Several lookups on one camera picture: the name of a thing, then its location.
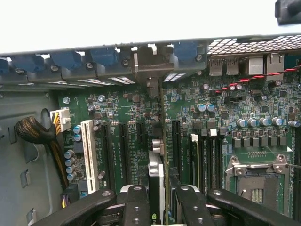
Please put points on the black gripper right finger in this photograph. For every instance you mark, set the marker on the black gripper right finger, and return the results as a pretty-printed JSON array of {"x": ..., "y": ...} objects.
[{"x": 235, "y": 207}]

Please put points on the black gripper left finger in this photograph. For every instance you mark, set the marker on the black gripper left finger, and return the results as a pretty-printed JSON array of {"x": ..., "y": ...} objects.
[{"x": 94, "y": 207}]

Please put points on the CPU socket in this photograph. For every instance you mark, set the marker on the CPU socket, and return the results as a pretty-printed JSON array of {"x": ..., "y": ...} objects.
[{"x": 258, "y": 188}]

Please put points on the white expansion slot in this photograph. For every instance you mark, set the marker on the white expansion slot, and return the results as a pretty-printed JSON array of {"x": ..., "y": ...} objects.
[{"x": 90, "y": 155}]

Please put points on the short black expansion slot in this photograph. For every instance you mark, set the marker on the short black expansion slot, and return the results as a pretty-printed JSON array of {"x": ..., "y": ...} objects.
[{"x": 141, "y": 133}]

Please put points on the white power connector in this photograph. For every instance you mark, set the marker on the white power connector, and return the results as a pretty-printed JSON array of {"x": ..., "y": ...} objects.
[{"x": 63, "y": 117}]

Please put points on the green motherboard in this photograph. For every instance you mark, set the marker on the green motherboard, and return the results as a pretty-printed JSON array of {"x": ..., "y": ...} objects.
[{"x": 235, "y": 103}]

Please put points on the open PC case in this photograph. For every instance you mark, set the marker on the open PC case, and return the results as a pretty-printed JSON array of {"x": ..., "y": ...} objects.
[{"x": 23, "y": 113}]

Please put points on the black bulky object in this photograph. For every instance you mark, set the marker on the black bulky object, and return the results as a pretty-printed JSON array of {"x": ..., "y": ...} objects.
[{"x": 289, "y": 11}]

